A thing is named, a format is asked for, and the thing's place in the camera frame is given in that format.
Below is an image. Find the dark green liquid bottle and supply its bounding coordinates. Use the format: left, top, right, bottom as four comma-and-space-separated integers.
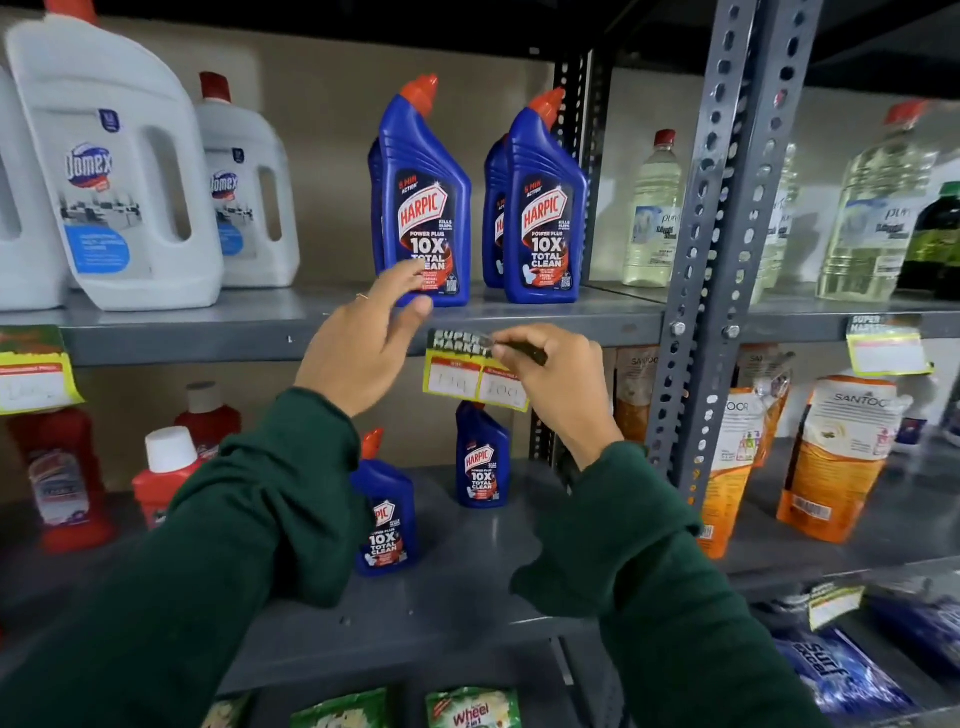
895, 180, 960, 302

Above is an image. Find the clear liquid bottle red cap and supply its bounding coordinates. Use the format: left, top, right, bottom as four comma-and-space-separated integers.
621, 128, 684, 290

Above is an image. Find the person's right forearm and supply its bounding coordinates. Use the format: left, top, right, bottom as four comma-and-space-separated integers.
510, 441, 831, 728

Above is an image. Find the person's left hand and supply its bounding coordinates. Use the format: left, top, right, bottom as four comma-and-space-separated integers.
294, 260, 435, 420

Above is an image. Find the medium white cleaner jug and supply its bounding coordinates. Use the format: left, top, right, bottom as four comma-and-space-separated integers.
195, 71, 302, 290

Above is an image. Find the blue detergent packet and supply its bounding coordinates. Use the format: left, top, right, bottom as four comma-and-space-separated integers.
868, 591, 960, 670
771, 625, 918, 719

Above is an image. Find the large clear bottle orange cap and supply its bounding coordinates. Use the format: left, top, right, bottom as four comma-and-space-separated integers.
815, 99, 940, 304

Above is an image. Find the large white cleaner jug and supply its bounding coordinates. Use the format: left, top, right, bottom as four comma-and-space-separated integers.
0, 66, 70, 313
4, 0, 225, 313

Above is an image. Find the person's right hand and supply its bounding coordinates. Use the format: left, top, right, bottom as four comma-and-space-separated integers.
491, 324, 626, 471

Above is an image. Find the orange white refill pouch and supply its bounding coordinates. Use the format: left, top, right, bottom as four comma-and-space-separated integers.
776, 374, 914, 546
696, 387, 767, 561
614, 345, 662, 445
738, 344, 793, 468

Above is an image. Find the large blue toilet cleaner bottle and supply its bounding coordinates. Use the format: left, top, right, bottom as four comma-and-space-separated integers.
503, 87, 591, 306
482, 134, 512, 291
366, 138, 387, 276
375, 73, 474, 309

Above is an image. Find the small blue toilet cleaner bottle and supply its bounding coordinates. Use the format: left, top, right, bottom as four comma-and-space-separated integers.
454, 399, 513, 510
350, 427, 420, 578

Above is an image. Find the person's left forearm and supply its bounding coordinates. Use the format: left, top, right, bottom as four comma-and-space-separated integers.
0, 387, 370, 728

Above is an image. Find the yellow green price tag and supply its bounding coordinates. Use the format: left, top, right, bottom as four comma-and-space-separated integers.
807, 582, 867, 633
845, 313, 936, 378
0, 324, 86, 418
422, 328, 531, 414

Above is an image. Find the white plastic bottle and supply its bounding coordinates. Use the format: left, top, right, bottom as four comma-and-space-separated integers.
892, 373, 940, 454

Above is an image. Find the grey metal shelf rack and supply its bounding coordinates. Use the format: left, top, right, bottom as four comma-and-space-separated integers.
0, 0, 960, 728

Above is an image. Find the red cleaner bottle white cap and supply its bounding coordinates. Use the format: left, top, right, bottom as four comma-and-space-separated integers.
173, 380, 243, 461
132, 426, 204, 531

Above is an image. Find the black marker pen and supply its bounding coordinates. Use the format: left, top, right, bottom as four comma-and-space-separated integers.
480, 336, 549, 368

